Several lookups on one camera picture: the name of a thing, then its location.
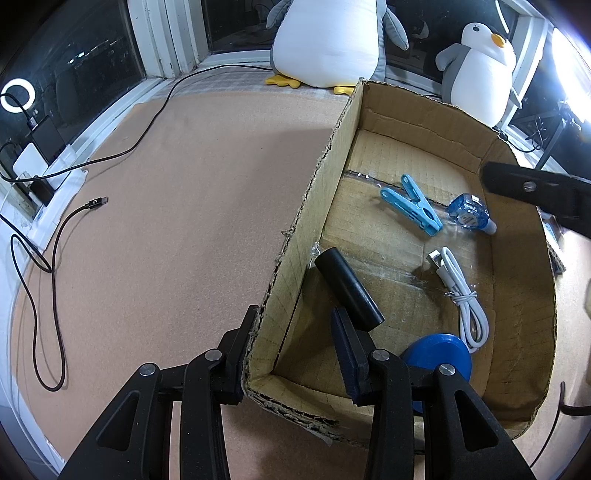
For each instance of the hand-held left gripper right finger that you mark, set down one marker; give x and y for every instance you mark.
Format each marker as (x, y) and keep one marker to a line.
(348, 364)

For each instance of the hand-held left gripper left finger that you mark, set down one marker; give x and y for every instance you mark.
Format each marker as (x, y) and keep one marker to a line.
(231, 369)

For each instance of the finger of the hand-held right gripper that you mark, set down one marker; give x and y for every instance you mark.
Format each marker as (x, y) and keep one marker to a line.
(531, 187)

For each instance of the blue correction tape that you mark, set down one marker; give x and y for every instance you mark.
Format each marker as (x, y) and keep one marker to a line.
(466, 212)

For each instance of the black cylinder tube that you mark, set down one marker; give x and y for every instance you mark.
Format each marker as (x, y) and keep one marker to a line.
(351, 290)

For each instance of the brown cardboard box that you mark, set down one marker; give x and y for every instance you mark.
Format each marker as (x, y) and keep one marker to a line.
(406, 295)

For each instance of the blue round disc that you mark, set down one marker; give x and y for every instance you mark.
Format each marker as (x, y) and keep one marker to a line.
(438, 350)

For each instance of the light blue clothespin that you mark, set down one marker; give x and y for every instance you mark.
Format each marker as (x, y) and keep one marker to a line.
(422, 210)

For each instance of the black tripod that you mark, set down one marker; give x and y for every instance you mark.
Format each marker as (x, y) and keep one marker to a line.
(556, 138)

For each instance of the small penguin plush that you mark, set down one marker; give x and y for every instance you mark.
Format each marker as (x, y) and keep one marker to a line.
(480, 78)

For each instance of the brown mat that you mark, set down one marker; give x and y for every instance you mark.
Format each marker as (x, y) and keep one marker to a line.
(184, 230)

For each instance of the large penguin plush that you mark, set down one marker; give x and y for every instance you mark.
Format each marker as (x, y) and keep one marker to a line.
(332, 41)

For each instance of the black plug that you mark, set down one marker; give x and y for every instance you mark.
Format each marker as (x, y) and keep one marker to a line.
(41, 191)

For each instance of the black power adapter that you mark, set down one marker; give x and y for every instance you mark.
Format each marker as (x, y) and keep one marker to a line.
(46, 136)

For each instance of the white window frame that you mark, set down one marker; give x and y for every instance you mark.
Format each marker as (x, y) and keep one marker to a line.
(157, 37)

